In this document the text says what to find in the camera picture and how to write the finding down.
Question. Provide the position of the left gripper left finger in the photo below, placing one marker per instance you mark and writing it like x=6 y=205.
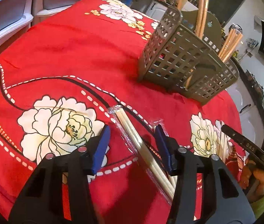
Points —
x=41 y=198

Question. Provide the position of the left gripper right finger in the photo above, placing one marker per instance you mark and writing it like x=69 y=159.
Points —
x=205 y=192

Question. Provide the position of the red floral tablecloth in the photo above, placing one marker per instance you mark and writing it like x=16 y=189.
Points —
x=57 y=82

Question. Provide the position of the grey perforated utensil caddy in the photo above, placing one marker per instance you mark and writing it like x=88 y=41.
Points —
x=180 y=61

